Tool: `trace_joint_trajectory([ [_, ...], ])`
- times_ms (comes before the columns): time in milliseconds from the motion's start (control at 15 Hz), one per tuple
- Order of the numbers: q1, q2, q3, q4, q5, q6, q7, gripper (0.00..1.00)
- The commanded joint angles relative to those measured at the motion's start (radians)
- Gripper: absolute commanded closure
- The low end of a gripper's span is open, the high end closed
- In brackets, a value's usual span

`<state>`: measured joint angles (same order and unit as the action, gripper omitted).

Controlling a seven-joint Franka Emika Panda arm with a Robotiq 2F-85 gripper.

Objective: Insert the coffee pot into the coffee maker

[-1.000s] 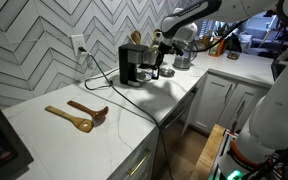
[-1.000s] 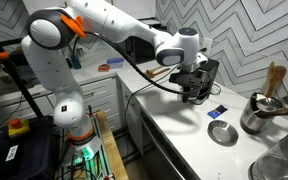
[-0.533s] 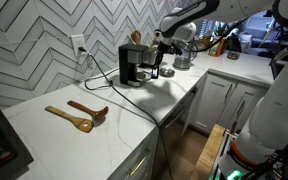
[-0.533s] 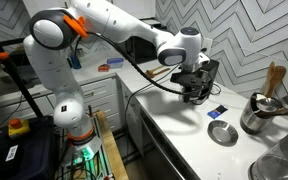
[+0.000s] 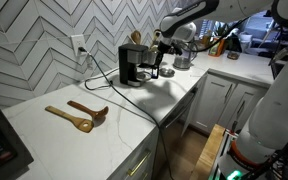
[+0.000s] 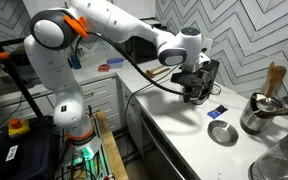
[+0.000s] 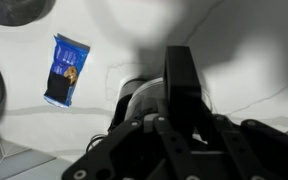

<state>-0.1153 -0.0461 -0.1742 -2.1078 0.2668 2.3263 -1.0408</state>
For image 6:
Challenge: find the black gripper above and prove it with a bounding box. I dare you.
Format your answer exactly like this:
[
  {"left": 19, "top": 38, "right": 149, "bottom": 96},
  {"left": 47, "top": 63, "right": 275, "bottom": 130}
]
[{"left": 183, "top": 64, "right": 216, "bottom": 102}]

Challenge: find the glass coffee pot black handle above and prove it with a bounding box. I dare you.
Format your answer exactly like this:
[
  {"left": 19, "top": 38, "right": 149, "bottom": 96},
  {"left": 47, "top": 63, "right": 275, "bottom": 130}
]
[{"left": 189, "top": 89, "right": 209, "bottom": 106}]

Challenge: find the black steel coffee maker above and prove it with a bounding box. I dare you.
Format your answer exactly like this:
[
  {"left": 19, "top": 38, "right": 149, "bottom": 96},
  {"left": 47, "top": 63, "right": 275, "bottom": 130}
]
[{"left": 191, "top": 58, "right": 221, "bottom": 106}]

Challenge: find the blue snack packet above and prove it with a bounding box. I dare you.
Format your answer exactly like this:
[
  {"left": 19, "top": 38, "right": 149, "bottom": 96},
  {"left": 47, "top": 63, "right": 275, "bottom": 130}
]
[{"left": 207, "top": 104, "right": 229, "bottom": 120}]

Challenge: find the dark brown wooden spoon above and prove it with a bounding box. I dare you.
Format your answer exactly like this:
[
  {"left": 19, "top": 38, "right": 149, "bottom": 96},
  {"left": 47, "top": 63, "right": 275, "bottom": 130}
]
[{"left": 147, "top": 68, "right": 172, "bottom": 79}]

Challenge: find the light wooden slotted spatula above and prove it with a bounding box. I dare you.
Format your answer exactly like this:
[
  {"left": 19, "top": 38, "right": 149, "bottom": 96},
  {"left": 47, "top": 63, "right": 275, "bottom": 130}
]
[{"left": 145, "top": 65, "right": 166, "bottom": 76}]

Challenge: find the small round metal bowl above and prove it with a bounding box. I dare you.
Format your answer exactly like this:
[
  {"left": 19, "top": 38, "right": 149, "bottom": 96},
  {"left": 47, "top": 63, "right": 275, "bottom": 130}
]
[{"left": 207, "top": 119, "right": 239, "bottom": 147}]

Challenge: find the black microwave oven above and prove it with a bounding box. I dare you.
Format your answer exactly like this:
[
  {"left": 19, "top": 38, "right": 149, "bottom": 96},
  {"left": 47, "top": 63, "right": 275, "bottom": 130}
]
[{"left": 126, "top": 19, "right": 168, "bottom": 65}]

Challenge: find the steel utensil holder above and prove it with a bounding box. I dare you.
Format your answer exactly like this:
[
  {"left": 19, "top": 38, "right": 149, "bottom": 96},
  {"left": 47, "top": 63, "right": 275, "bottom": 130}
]
[{"left": 239, "top": 92, "right": 279, "bottom": 136}]

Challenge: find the white drawer cabinet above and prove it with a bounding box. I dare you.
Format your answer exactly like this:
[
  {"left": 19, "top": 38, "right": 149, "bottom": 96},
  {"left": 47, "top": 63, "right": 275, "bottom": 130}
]
[
  {"left": 120, "top": 81, "right": 145, "bottom": 156},
  {"left": 0, "top": 75, "right": 122, "bottom": 134}
]

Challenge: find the dark dishwasher front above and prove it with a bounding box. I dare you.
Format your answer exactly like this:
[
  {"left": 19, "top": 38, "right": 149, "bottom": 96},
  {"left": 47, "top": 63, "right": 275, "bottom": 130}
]
[{"left": 139, "top": 108, "right": 202, "bottom": 180}]

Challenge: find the metal ladle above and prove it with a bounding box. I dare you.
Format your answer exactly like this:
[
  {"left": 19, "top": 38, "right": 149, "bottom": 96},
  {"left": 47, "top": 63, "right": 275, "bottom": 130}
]
[{"left": 254, "top": 93, "right": 283, "bottom": 114}]

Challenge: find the narrow wooden spoon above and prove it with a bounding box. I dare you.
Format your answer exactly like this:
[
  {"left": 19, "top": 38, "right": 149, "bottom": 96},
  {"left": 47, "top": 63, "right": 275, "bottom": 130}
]
[{"left": 260, "top": 60, "right": 276, "bottom": 96}]

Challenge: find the wide wooden spoon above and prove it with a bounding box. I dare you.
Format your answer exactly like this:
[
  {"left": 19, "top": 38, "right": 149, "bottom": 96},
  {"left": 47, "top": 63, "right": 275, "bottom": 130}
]
[{"left": 266, "top": 65, "right": 288, "bottom": 98}]

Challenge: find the clear container blue lid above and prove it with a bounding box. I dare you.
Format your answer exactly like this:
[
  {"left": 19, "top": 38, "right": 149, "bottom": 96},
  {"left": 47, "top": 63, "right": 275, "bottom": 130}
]
[{"left": 106, "top": 57, "right": 125, "bottom": 70}]

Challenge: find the wooden board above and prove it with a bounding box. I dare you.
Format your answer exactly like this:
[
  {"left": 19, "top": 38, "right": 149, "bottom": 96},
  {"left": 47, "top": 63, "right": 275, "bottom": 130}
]
[{"left": 95, "top": 110, "right": 130, "bottom": 180}]

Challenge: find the white upper cabinet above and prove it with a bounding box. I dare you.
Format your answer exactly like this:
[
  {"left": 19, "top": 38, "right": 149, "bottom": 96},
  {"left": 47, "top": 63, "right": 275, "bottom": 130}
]
[{"left": 22, "top": 0, "right": 157, "bottom": 21}]

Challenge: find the glass jug steel rim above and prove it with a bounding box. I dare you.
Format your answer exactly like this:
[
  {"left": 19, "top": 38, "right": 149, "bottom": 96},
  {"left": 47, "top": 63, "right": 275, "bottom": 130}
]
[{"left": 248, "top": 126, "right": 288, "bottom": 180}]

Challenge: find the blue bottle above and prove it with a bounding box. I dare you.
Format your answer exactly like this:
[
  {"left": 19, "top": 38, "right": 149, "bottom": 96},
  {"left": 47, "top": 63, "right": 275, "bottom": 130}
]
[{"left": 68, "top": 53, "right": 82, "bottom": 70}]

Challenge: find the black equipment case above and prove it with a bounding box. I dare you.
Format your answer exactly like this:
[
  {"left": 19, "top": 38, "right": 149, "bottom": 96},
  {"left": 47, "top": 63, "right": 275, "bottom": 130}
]
[{"left": 0, "top": 115, "right": 60, "bottom": 180}]

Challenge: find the yellow emergency stop box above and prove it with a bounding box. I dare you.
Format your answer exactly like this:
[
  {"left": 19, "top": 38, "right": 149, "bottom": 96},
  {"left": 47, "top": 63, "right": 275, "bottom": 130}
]
[{"left": 7, "top": 118, "right": 31, "bottom": 139}]

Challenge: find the black coffee maker cord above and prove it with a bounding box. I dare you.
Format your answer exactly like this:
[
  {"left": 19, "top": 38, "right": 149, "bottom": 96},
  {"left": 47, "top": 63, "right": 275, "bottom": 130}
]
[{"left": 210, "top": 82, "right": 223, "bottom": 98}]

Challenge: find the white wall outlet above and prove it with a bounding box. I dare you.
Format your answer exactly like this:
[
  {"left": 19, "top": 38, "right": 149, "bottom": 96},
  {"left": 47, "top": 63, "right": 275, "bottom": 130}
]
[{"left": 203, "top": 37, "right": 214, "bottom": 52}]

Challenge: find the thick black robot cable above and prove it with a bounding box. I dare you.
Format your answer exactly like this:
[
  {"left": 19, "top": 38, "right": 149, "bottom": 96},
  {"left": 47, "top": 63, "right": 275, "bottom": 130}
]
[{"left": 75, "top": 31, "right": 215, "bottom": 101}]

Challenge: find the long black power cable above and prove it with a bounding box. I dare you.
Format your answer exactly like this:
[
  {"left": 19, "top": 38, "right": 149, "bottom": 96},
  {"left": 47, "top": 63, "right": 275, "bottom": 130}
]
[{"left": 123, "top": 63, "right": 182, "bottom": 161}]

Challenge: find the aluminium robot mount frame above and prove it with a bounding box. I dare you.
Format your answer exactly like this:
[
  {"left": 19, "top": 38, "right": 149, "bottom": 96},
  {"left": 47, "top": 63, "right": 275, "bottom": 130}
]
[{"left": 55, "top": 109, "right": 116, "bottom": 180}]

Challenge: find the black stand frame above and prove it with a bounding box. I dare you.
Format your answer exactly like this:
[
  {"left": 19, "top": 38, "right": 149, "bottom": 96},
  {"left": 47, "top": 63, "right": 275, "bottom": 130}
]
[{"left": 0, "top": 18, "right": 45, "bottom": 118}]

